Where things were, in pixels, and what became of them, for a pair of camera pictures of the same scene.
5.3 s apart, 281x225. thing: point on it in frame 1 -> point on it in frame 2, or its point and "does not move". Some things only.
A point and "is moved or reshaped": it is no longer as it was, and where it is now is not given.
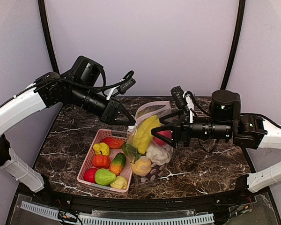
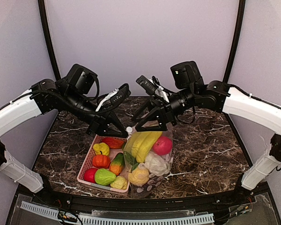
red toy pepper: [113, 143] does not move
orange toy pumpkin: [101, 161] does not move
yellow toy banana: [143, 135] is moved or reshaped
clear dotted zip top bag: [150, 155] is moved or reshaped
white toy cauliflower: [158, 154] -> [158, 165]
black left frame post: [48, 38] does not move
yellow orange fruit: [142, 166] -> [138, 176]
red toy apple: [160, 142] -> [163, 146]
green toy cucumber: [131, 151] -> [131, 160]
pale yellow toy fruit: [121, 183] does not move
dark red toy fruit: [157, 171] -> [141, 191]
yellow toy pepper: [101, 146] does not move
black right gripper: [181, 131] -> [165, 115]
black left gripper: [111, 111] -> [98, 124]
